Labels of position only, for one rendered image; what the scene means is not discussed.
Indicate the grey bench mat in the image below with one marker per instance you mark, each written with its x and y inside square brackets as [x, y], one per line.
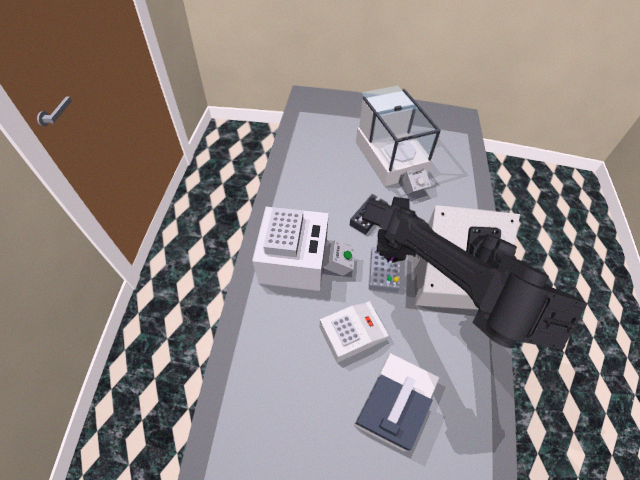
[289, 408]

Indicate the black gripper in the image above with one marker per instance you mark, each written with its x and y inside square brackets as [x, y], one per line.
[388, 252]

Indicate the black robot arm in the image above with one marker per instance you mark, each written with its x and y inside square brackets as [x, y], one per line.
[510, 318]

